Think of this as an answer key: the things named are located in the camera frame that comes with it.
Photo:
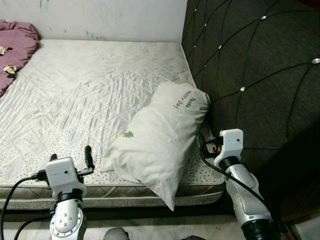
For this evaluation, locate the dark bed frame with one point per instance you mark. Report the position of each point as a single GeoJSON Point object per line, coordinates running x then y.
{"type": "Point", "coordinates": [150, 214]}

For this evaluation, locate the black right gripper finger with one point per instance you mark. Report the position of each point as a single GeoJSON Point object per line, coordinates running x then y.
{"type": "Point", "coordinates": [200, 138]}

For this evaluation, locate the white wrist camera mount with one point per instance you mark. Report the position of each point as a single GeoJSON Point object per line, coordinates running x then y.
{"type": "Point", "coordinates": [65, 175]}
{"type": "Point", "coordinates": [230, 145]}

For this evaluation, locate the white dotted mattress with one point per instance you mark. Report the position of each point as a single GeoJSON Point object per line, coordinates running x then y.
{"type": "Point", "coordinates": [85, 100]}

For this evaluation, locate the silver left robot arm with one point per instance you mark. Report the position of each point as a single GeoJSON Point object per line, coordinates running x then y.
{"type": "Point", "coordinates": [67, 220]}

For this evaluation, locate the white pillow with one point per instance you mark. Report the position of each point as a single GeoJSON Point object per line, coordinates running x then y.
{"type": "Point", "coordinates": [160, 140]}

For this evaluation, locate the pink cartoon blanket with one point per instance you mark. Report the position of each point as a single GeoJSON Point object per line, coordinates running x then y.
{"type": "Point", "coordinates": [15, 50]}

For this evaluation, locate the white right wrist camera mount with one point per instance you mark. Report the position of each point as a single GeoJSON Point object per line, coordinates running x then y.
{"type": "Point", "coordinates": [230, 145]}

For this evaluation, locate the grey robot leg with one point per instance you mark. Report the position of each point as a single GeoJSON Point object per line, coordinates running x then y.
{"type": "Point", "coordinates": [192, 238]}
{"type": "Point", "coordinates": [116, 234]}

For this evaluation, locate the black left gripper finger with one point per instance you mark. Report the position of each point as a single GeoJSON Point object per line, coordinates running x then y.
{"type": "Point", "coordinates": [89, 157]}
{"type": "Point", "coordinates": [53, 157]}

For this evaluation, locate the grey robot right leg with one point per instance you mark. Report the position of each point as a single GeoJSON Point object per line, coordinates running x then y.
{"type": "Point", "coordinates": [192, 238]}

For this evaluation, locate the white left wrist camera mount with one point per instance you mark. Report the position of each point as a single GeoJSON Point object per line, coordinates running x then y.
{"type": "Point", "coordinates": [65, 175]}

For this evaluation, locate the grey robot left leg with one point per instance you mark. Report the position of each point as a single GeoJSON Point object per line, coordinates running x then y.
{"type": "Point", "coordinates": [116, 234]}

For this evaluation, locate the dark tufted headboard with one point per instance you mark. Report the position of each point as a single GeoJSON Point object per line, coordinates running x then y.
{"type": "Point", "coordinates": [260, 75]}

